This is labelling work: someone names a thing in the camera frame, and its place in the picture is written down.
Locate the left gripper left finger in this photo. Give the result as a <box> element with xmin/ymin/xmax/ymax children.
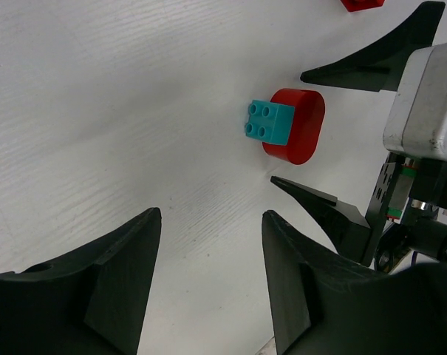
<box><xmin>0</xmin><ymin>208</ymin><xmax>162</xmax><ymax>354</ymax></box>

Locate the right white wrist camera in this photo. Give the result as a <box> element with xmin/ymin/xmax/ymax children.
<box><xmin>383</xmin><ymin>43</ymin><xmax>447</xmax><ymax>162</ymax></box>

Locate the large red rounded lego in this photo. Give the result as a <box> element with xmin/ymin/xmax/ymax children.
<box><xmin>262</xmin><ymin>88</ymin><xmax>325</xmax><ymax>165</ymax></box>

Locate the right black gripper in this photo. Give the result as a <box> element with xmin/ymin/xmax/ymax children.
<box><xmin>270</xmin><ymin>153</ymin><xmax>447</xmax><ymax>274</ymax></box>

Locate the red and green brick stack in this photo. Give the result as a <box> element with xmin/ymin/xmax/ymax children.
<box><xmin>341</xmin><ymin>0</ymin><xmax>385</xmax><ymax>13</ymax></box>

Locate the small light blue lego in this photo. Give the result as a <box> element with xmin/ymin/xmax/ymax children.
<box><xmin>245</xmin><ymin>100</ymin><xmax>295</xmax><ymax>146</ymax></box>

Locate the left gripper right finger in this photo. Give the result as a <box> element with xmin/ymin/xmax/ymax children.
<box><xmin>262</xmin><ymin>210</ymin><xmax>447</xmax><ymax>354</ymax></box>

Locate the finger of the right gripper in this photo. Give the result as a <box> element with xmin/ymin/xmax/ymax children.
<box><xmin>300</xmin><ymin>1</ymin><xmax>446</xmax><ymax>92</ymax></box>

